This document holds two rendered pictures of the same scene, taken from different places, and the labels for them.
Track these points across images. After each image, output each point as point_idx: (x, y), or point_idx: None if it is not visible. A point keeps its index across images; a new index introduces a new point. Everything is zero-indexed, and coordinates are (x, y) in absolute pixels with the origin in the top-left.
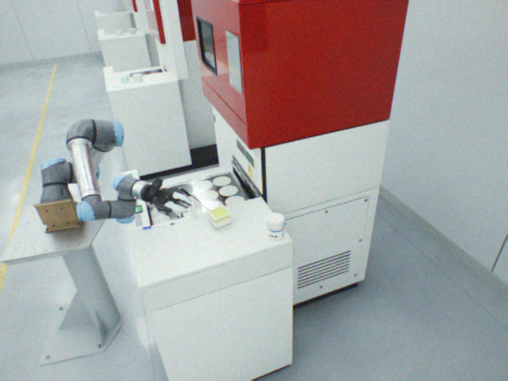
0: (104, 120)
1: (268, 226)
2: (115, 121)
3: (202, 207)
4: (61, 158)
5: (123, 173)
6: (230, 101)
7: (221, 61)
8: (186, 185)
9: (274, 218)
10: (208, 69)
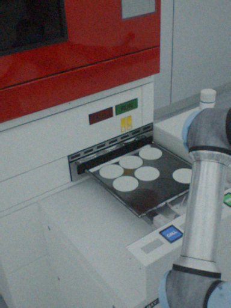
0: (214, 109)
1: (214, 98)
2: (197, 112)
3: (172, 171)
4: (226, 283)
5: (145, 259)
6: (114, 49)
7: (90, 6)
8: (130, 198)
9: (209, 91)
10: (19, 54)
